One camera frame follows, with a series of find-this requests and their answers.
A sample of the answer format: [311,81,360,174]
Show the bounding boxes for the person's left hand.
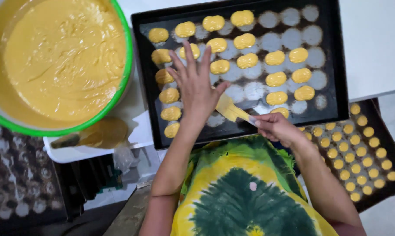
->
[167,41,231,129]

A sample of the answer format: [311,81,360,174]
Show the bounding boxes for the person's right hand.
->
[249,112,304,149]

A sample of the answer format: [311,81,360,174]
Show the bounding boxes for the batter coated plastic scraper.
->
[215,93,259,127]

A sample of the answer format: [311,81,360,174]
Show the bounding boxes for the group of yellow dough dollops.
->
[148,10,316,139]

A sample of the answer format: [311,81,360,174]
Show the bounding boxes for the green yellow tie-dye shirt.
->
[170,134,340,236]

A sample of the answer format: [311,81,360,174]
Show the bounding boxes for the large black baking tray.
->
[131,0,350,151]

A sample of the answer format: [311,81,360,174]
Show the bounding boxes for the rows of small dough rounds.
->
[297,103,395,203]

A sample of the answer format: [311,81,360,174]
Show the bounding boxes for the black tray with small rounds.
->
[293,98,395,213]

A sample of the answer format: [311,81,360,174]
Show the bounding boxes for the clear plastic bag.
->
[113,147,140,175]

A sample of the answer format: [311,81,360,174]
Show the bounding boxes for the green rimmed mixing bowl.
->
[0,0,134,137]

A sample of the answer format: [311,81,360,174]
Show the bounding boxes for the batter smeared spatula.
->
[50,117,130,150]

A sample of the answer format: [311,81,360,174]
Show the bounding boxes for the yellow batter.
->
[0,0,127,124]

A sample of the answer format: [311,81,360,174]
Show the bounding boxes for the empty floured black tray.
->
[0,118,69,227]

